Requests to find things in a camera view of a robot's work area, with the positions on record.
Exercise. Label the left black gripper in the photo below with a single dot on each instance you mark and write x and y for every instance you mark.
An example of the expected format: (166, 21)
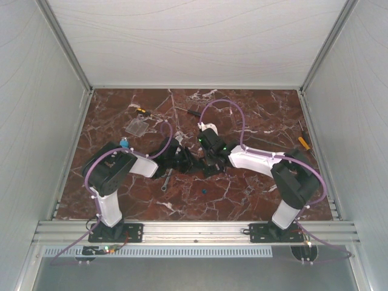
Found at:
(188, 162)

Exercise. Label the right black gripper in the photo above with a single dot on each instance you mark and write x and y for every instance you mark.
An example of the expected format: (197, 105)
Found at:
(204, 151)

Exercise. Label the black fuse box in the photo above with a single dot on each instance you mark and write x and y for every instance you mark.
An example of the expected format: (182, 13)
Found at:
(210, 169)

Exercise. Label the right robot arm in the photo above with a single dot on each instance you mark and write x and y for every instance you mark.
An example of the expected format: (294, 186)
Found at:
(296, 180)

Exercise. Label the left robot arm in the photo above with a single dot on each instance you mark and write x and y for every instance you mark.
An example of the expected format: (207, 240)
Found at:
(106, 170)

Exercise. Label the clear plastic fuse box lid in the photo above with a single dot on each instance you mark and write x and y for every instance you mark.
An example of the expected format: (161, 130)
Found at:
(137, 127)

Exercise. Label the silver combination wrench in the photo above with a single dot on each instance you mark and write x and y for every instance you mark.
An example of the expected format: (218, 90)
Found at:
(168, 176)

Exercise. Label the yellow black small screwdriver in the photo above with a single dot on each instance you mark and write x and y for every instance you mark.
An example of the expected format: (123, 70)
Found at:
(143, 112)

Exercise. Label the thin black screwdriver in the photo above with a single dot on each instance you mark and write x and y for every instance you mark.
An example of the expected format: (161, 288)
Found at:
(304, 133)

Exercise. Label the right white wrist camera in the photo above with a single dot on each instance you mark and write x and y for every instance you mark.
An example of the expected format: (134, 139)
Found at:
(202, 127)

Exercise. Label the black handle screwdriver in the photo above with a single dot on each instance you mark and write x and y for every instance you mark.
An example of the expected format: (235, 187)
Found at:
(192, 112)

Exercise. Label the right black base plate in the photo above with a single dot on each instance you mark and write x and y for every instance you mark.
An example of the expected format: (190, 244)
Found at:
(270, 233)

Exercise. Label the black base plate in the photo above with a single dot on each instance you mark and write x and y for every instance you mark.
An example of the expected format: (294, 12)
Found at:
(270, 233)
(123, 231)

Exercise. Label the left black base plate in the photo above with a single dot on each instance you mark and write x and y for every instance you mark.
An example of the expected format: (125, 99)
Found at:
(123, 231)

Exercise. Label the orange handle screwdriver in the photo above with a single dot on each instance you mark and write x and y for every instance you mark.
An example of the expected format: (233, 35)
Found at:
(304, 143)

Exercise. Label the grey slotted cable duct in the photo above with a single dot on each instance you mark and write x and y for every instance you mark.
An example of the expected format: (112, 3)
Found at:
(171, 252)

